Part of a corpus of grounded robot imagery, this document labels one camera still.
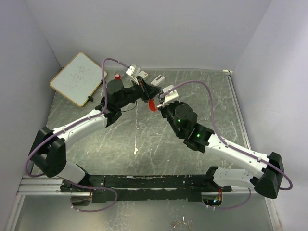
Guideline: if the white green staple box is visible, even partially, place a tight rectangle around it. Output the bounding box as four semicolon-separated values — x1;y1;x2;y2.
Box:
139;71;149;80

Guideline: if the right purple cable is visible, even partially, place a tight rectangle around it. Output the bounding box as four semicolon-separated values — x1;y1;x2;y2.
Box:
160;79;294;210

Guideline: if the aluminium rail frame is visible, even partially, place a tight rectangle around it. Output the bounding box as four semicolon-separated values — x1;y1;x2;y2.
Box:
16;69;282;231

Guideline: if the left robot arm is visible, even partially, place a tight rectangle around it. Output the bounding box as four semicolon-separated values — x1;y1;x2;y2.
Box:
29;77;161;192

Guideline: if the yellow framed whiteboard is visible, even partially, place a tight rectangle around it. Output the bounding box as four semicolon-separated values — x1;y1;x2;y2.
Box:
50;52;102;107

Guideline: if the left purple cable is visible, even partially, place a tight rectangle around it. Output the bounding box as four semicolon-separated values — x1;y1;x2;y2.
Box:
24;57;132;213

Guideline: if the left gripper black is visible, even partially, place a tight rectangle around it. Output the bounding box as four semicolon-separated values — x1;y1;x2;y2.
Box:
116;76;163;109

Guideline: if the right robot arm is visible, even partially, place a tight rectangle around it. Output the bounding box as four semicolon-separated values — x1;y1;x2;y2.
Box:
159;101;284;199

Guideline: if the black base bar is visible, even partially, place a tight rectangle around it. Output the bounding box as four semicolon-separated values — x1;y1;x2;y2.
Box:
60;174;232;204

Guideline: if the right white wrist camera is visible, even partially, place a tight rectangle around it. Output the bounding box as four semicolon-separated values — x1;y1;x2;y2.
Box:
160;85;179;107

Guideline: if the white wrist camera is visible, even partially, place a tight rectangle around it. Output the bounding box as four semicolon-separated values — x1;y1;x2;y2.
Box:
125;64;141;85
160;85;179;107

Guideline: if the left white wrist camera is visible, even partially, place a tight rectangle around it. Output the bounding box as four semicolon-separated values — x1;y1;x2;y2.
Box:
125;64;141;85

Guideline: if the red black stamp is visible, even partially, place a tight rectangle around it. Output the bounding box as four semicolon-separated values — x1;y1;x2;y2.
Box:
115;73;121;80

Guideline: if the purple cable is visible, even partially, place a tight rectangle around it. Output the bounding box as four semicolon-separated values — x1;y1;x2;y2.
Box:
24;57;132;213
160;79;294;210

